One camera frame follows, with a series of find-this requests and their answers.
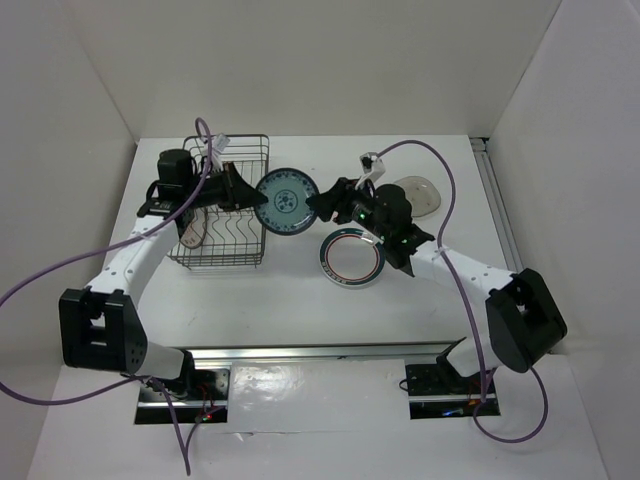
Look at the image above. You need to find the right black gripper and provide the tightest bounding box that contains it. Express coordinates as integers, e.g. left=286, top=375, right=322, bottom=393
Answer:
left=305, top=176, right=390, bottom=241

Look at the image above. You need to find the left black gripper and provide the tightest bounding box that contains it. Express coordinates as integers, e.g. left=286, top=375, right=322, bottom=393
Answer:
left=183, top=162, right=267, bottom=212

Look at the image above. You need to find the blue patterned plate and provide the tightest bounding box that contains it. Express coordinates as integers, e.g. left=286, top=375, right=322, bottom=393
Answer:
left=254, top=168, right=319, bottom=236

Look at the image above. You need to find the orange sunburst plate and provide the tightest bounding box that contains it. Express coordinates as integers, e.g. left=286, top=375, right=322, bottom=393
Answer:
left=180, top=208, right=208, bottom=249

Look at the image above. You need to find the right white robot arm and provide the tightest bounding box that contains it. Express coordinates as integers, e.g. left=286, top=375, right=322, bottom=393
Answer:
left=306, top=178, right=567, bottom=392

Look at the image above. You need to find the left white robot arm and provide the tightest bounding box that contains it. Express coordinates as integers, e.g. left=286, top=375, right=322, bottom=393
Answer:
left=58, top=146, right=267, bottom=399

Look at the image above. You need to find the teal red rimmed plate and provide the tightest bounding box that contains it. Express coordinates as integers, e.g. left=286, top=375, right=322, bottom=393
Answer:
left=318, top=227, right=386, bottom=289

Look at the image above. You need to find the clear grey glass plate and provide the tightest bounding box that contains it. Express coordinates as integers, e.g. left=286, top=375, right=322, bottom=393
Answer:
left=394, top=176, right=441, bottom=218

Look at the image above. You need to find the grey wire dish rack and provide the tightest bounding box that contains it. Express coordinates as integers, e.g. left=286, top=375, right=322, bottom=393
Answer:
left=168, top=134, right=270, bottom=271

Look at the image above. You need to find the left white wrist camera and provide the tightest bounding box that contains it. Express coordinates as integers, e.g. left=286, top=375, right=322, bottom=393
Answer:
left=207, top=134, right=230, bottom=173

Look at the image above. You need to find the aluminium rail front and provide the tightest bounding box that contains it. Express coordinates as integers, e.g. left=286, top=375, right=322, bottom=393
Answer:
left=180, top=341, right=453, bottom=364

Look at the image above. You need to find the aluminium rail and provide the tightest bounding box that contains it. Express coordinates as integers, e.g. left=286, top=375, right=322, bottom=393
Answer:
left=469, top=135, right=551, bottom=354
left=180, top=341, right=453, bottom=364

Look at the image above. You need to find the aluminium rail right side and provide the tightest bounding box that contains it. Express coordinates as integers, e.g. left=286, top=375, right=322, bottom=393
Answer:
left=469, top=135, right=551, bottom=354

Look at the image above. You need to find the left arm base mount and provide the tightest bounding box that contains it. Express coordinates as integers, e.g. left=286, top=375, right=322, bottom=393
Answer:
left=134, top=363, right=231, bottom=425

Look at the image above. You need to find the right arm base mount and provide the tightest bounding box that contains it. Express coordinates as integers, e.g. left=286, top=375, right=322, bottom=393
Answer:
left=398, top=340, right=481, bottom=420

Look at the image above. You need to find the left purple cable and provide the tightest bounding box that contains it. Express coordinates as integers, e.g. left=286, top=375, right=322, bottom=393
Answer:
left=0, top=117, right=221, bottom=476

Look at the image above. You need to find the purple cable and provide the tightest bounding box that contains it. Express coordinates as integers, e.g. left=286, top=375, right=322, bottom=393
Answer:
left=374, top=139, right=546, bottom=445
left=0, top=117, right=221, bottom=476

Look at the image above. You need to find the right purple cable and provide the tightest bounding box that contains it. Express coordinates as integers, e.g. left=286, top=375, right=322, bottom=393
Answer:
left=374, top=139, right=546, bottom=445

